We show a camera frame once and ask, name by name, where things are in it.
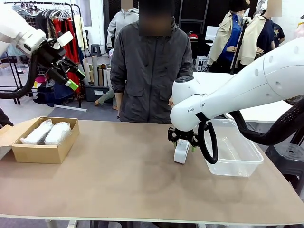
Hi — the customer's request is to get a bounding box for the person's grey jacket torso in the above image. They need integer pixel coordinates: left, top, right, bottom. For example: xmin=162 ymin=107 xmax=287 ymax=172
xmin=110 ymin=0 xmax=193 ymax=124

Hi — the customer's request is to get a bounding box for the brown cardboard tube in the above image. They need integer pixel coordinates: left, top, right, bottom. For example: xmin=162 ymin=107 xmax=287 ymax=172
xmin=97 ymin=67 xmax=105 ymax=87

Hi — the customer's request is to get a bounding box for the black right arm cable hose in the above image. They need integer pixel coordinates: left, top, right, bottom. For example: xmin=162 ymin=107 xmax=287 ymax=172
xmin=228 ymin=97 xmax=304 ymax=146

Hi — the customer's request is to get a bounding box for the red hanging dress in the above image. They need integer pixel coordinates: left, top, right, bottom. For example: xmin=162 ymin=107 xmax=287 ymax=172
xmin=53 ymin=19 xmax=81 ymax=80

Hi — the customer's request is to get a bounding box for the black tripod pole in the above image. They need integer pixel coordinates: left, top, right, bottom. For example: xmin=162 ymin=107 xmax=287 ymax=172
xmin=229 ymin=18 xmax=252 ymax=75

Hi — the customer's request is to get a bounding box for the white unwrapped digital clock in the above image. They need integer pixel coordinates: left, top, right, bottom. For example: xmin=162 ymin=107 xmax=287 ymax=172
xmin=173 ymin=139 xmax=190 ymax=164

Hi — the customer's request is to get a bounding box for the dark grey storage crate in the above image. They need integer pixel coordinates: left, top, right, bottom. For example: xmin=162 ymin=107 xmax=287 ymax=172
xmin=84 ymin=84 xmax=114 ymax=103

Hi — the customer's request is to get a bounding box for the cream paper roll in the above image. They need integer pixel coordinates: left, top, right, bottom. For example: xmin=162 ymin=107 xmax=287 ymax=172
xmin=82 ymin=58 xmax=91 ymax=86

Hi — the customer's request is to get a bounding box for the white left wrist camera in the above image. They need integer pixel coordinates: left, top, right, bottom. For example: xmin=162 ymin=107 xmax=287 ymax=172
xmin=57 ymin=30 xmax=75 ymax=48

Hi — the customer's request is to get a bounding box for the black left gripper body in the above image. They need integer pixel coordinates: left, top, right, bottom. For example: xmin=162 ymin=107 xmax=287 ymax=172
xmin=35 ymin=39 xmax=72 ymax=85

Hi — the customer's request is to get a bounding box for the white computer case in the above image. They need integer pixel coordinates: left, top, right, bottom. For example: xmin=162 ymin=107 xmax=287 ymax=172
xmin=194 ymin=56 xmax=209 ymax=72

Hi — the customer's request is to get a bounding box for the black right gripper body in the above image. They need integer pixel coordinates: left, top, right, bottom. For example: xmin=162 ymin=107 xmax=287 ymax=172
xmin=167 ymin=127 xmax=199 ymax=147

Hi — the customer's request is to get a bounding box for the black clothes rack with hangers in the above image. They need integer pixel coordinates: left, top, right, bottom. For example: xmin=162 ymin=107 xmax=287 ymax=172
xmin=0 ymin=1 xmax=83 ymax=109

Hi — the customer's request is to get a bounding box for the mannequin with cream jacket and hat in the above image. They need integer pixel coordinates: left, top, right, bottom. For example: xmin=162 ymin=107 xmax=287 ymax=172
xmin=208 ymin=0 xmax=247 ymax=73

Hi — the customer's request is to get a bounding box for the bystander in light grey hoodie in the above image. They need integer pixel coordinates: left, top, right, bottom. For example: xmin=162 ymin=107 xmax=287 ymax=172
xmin=106 ymin=0 xmax=140 ymax=50

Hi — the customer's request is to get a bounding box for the brown cardboard box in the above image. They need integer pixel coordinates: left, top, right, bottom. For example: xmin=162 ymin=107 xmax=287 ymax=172
xmin=0 ymin=116 xmax=80 ymax=164

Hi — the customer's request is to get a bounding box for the bystander's black sleeve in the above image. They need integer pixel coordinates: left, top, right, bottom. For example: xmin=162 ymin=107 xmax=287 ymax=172
xmin=0 ymin=106 xmax=14 ymax=130

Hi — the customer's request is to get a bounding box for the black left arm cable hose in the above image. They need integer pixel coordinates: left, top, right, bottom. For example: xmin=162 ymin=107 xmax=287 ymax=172
xmin=0 ymin=53 xmax=38 ymax=99

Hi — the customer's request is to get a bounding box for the person's right forearm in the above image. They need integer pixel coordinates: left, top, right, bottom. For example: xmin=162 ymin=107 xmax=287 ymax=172
xmin=113 ymin=90 xmax=126 ymax=121

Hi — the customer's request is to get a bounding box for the clear plastic bin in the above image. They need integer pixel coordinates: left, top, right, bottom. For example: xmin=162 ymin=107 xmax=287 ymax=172
xmin=204 ymin=118 xmax=264 ymax=178

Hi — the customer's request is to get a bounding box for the black plastic stool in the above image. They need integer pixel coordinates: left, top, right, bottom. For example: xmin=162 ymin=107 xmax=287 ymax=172
xmin=265 ymin=142 xmax=304 ymax=190

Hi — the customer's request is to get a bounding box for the thin black gripper cable loop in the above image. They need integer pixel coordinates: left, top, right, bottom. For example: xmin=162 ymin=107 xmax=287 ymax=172
xmin=196 ymin=113 xmax=219 ymax=165

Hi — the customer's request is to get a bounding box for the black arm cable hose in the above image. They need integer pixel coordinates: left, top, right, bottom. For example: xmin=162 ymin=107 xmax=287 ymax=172
xmin=228 ymin=97 xmax=304 ymax=146
xmin=0 ymin=53 xmax=38 ymax=99

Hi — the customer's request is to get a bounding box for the mannequin with cream cape navy shirt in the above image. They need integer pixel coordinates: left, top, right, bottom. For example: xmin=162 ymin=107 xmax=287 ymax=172
xmin=239 ymin=0 xmax=285 ymax=66

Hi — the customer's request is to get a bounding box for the small dark step stool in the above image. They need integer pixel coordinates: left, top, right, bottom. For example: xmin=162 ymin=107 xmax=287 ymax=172
xmin=90 ymin=44 xmax=102 ymax=57

